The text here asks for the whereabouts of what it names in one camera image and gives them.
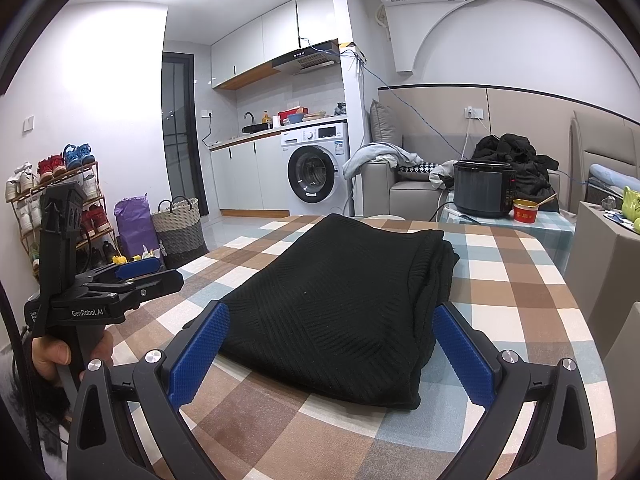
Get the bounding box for white washing machine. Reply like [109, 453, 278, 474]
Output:
[280, 121, 351, 218]

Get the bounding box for person's left hand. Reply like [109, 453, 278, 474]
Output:
[31, 332, 115, 386]

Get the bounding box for beige sofa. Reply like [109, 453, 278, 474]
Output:
[570, 110, 640, 211]

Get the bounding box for shoe rack with shoes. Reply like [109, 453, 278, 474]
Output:
[5, 142, 118, 281]

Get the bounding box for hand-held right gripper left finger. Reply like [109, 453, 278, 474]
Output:
[66, 301, 231, 480]

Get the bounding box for range hood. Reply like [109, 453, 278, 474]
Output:
[272, 39, 341, 76]

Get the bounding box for purple bag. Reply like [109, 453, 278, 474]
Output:
[114, 192, 158, 261]

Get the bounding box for woven basket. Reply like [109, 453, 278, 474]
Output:
[151, 197, 210, 270]

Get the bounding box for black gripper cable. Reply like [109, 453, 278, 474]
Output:
[0, 285, 46, 461]

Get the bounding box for white upper cabinets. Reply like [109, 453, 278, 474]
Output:
[210, 0, 341, 92]

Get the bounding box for light grey garment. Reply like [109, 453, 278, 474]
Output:
[429, 160, 457, 190]

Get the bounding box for pile of black clothes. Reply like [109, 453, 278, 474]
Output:
[472, 133, 560, 213]

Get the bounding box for small table with teal cloth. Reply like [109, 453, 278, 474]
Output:
[439, 202, 576, 273]

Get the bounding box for black knit sweater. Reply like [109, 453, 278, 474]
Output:
[182, 214, 461, 411]

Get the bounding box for beige coffee table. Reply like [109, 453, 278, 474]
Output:
[562, 200, 640, 321]

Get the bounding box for grey blanket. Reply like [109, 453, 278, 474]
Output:
[342, 143, 423, 181]

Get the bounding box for dark glass door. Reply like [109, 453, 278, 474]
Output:
[161, 51, 203, 211]

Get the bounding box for beige side table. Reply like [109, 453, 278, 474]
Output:
[600, 300, 640, 461]

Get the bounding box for grey sofa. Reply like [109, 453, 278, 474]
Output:
[360, 135, 576, 221]

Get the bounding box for checkered tablecloth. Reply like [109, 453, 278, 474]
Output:
[112, 214, 608, 480]

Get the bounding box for grey cushion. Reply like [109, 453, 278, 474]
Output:
[369, 99, 405, 148]

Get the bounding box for red instant noodle bowl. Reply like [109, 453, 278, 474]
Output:
[512, 199, 542, 223]

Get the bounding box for blue cable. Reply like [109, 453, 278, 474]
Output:
[357, 52, 481, 156]

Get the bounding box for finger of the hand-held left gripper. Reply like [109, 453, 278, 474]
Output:
[80, 269, 184, 306]
[75, 259, 163, 285]

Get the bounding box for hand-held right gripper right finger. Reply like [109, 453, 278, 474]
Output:
[432, 302, 598, 480]

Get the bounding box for light blue pillow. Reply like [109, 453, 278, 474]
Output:
[590, 162, 640, 196]

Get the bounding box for black rice cooker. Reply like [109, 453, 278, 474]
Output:
[452, 160, 518, 219]

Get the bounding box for houndstooth cushion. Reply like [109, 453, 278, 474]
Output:
[397, 161, 441, 181]

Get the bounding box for white router box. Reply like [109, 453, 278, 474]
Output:
[340, 41, 368, 65]

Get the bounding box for white lower kitchen cabinets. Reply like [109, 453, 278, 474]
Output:
[209, 132, 291, 213]

